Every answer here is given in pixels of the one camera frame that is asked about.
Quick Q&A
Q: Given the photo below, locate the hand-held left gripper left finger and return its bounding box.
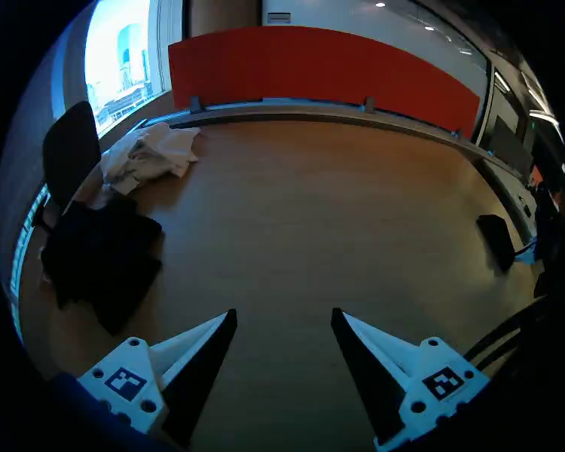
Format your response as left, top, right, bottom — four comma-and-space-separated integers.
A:
76, 308, 238, 448

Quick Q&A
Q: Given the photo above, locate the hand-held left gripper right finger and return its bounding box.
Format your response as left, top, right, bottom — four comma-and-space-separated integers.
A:
330, 308, 491, 450

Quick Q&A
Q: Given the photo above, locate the black towel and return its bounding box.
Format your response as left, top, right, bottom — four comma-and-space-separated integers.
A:
476, 214, 517, 273

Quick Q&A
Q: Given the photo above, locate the heap of black towels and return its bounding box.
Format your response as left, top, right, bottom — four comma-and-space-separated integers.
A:
40, 197, 164, 336

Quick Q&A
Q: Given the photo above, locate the heap of white towels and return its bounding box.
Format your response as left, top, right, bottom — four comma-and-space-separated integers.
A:
99, 122, 202, 196

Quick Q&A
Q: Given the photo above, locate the black office chair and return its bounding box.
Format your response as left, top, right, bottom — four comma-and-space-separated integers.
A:
32, 100, 102, 232

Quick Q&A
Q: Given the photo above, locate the red desk screen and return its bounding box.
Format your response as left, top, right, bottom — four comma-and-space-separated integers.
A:
167, 26, 481, 141

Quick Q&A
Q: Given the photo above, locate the black cable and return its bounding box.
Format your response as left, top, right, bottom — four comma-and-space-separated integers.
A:
463, 297, 547, 372

